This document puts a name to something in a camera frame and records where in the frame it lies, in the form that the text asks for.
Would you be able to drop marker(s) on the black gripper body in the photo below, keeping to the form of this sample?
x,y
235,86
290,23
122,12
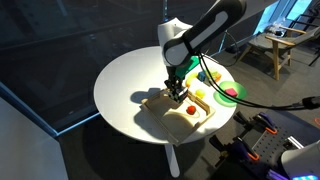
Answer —
x,y
174,80

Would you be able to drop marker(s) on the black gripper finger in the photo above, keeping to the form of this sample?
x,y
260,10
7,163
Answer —
x,y
183,91
169,90

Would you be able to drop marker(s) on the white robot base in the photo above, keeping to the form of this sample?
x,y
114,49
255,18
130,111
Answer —
x,y
300,160

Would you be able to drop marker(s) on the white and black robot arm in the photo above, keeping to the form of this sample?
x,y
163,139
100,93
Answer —
x,y
206,26

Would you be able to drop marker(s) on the grey block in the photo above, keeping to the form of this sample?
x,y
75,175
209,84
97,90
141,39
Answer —
x,y
210,82

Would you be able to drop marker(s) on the wooden tray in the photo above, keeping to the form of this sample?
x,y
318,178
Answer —
x,y
166,120

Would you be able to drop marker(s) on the yellow-green block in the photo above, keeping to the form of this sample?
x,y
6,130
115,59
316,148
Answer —
x,y
213,72

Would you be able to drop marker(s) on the orange block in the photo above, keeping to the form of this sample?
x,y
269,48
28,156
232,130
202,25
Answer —
x,y
218,77

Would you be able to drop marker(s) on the yellow banana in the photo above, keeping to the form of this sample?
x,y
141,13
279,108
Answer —
x,y
190,80

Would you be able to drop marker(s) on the yellow lemon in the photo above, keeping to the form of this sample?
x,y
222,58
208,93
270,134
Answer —
x,y
200,93

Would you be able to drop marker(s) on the red toy fruit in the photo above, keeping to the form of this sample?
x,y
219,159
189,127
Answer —
x,y
191,110

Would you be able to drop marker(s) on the dark red fruit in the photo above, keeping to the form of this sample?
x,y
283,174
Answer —
x,y
231,92

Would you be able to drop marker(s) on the green plastic bowl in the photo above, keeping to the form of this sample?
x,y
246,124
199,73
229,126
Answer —
x,y
241,90

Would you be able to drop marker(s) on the round white table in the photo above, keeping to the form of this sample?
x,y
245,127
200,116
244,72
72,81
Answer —
x,y
164,10

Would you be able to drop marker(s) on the purple orange bar clamp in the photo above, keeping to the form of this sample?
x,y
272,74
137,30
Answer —
x,y
241,150
266,120

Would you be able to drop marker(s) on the wooden armchair grey cushion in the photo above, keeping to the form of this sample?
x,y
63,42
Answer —
x,y
276,56

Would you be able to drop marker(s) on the perforated metal breadboard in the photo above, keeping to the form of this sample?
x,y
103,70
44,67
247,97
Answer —
x,y
273,146

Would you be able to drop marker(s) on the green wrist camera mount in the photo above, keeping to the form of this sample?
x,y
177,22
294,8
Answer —
x,y
190,65

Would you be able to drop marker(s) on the white table pedestal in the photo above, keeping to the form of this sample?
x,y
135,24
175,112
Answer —
x,y
172,160

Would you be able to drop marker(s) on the silver metal rail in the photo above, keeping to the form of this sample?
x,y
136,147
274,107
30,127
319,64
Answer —
x,y
294,142

